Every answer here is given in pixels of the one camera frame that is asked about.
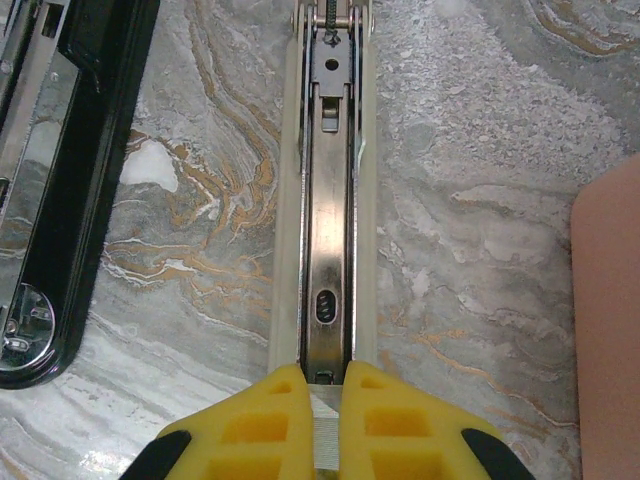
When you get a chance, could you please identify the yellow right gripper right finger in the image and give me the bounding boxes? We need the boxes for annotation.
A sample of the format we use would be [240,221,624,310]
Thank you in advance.
[339,360,536,480]

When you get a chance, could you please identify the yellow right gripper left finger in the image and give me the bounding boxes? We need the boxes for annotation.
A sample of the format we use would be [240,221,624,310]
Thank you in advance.
[119,362,317,480]

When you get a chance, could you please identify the grey staple strip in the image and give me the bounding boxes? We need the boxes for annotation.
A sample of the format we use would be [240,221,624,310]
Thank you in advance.
[307,384,344,474]

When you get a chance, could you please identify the cream white stapler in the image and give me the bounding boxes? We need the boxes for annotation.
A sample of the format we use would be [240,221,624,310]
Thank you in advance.
[267,0,381,389]

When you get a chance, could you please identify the orange plastic tray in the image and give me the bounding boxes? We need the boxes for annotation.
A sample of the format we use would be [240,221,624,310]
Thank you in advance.
[569,154,640,480]

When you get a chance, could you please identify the black stapler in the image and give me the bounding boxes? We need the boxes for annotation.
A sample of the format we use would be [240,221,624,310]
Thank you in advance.
[0,0,161,391]

